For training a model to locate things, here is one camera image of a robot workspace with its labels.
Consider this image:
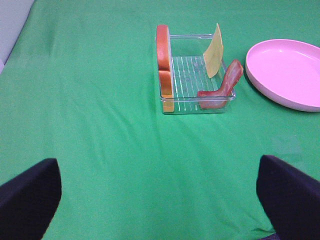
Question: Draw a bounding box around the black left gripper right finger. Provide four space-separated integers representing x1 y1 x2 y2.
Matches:
256 155 320 240

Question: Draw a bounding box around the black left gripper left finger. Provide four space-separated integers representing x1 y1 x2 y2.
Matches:
0 158 62 240

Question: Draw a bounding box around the bacon strip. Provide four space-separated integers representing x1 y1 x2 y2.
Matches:
197 59 244 109

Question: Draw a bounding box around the green tablecloth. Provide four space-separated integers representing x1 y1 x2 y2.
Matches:
0 0 320 240

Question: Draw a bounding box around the pink plate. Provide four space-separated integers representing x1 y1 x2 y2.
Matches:
245 39 320 112

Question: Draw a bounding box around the clear left plastic container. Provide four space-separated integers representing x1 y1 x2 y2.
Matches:
159 34 236 115

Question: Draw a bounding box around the yellow cheese slice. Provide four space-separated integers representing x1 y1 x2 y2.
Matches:
203 23 224 78

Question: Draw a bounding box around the upright bread slice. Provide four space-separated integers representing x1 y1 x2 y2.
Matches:
156 24 175 113

